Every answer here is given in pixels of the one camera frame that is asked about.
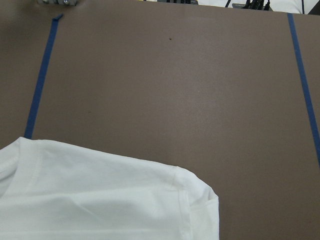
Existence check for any white long-sleeve printed shirt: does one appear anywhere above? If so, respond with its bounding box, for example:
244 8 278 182
0 137 220 240

